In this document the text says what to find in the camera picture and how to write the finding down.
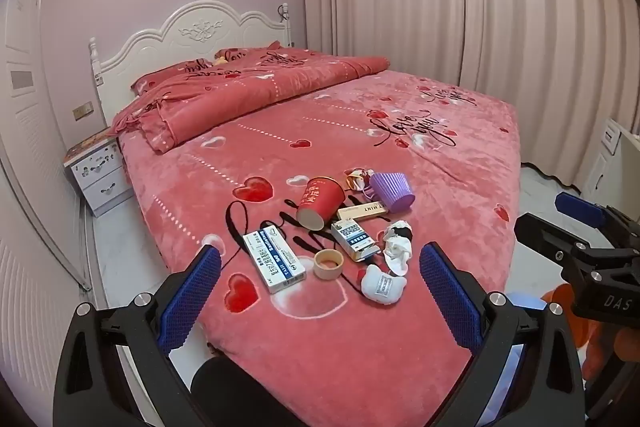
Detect red paper cup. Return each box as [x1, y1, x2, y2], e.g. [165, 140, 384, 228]
[295, 177, 347, 230]

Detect white and black cloth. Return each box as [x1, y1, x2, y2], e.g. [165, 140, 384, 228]
[382, 221, 415, 278]

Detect person's black trouser leg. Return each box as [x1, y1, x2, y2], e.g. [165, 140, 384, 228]
[190, 357, 311, 427]

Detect beige slim box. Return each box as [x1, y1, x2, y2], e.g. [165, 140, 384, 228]
[337, 202, 388, 223]

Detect white desk cabinet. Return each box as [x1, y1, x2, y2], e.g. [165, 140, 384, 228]
[580, 117, 640, 208]

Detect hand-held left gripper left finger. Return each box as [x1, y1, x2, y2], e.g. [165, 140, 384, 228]
[52, 243, 223, 427]

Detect small blue white box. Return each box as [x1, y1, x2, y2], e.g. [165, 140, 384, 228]
[330, 218, 378, 263]

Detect white wardrobe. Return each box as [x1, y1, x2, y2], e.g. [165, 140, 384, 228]
[0, 0, 96, 293]

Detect small white plush toy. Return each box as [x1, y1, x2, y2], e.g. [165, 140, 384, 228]
[361, 264, 406, 304]

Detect orange bin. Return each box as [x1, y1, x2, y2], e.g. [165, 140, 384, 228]
[542, 284, 618, 383]

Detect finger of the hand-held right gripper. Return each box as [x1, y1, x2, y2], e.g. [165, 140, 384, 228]
[555, 192, 640, 258]
[514, 213, 616, 293]

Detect white nightstand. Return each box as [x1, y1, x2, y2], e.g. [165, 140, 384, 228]
[63, 132, 133, 218]

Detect red folded quilt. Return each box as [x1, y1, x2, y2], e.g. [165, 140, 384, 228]
[111, 47, 391, 154]

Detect brown tape roll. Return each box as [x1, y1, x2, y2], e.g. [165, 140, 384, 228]
[313, 249, 344, 280]

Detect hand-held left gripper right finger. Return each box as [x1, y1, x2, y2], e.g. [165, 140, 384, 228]
[419, 242, 586, 427]

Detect red pillow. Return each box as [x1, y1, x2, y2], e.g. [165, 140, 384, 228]
[131, 58, 217, 96]
[214, 46, 281, 64]

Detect purple ribbed cup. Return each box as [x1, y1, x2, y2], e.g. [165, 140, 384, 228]
[362, 172, 417, 214]

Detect red heart print bedsheet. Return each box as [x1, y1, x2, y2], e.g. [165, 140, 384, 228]
[117, 69, 523, 427]

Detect white bed headboard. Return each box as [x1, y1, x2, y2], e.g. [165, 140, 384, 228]
[89, 0, 292, 128]

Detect long white blue medicine box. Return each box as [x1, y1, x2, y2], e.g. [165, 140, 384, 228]
[242, 223, 307, 294]

